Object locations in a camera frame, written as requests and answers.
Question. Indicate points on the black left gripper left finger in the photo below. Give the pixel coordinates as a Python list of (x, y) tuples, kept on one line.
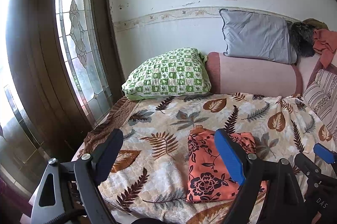
[(69, 190)]

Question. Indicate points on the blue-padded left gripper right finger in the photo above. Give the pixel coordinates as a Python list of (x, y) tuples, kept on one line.
[(283, 201)]

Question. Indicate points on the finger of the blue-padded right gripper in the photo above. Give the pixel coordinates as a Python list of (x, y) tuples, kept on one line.
[(325, 154)]

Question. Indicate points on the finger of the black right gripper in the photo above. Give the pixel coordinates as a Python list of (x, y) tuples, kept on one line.
[(308, 167)]

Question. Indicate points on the orange black floral garment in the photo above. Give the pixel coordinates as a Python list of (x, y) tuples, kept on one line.
[(209, 179)]

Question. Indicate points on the striped floral folded quilt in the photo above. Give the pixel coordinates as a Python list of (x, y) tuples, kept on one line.
[(320, 96)]

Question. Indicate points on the leaf-patterned beige bedspread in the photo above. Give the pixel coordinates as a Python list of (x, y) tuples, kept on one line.
[(150, 175)]

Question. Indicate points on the salmon pink cloth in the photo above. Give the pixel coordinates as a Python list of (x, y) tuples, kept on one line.
[(325, 45)]

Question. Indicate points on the black furry cushion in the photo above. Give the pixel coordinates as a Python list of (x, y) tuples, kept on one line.
[(301, 38)]

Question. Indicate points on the pink cylindrical bolster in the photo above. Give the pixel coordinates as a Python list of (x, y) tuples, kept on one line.
[(253, 76)]

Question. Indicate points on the grey pillow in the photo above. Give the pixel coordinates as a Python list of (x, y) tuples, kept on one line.
[(257, 36)]

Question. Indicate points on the green white checkered pillow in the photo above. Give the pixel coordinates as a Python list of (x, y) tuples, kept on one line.
[(175, 73)]

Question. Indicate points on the stained glass window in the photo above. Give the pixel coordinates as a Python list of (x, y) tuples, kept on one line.
[(81, 57)]

